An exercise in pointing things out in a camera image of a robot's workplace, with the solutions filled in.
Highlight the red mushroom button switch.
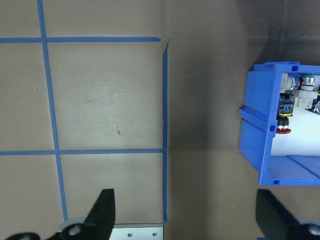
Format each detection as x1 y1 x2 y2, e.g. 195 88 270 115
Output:
276 92 293 135

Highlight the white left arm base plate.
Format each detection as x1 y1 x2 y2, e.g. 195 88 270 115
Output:
111 223 165 240

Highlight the blue bin with button switches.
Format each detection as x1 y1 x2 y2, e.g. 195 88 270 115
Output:
238 61 320 186

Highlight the white switch with green end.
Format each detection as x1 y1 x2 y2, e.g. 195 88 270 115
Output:
293 72 320 111

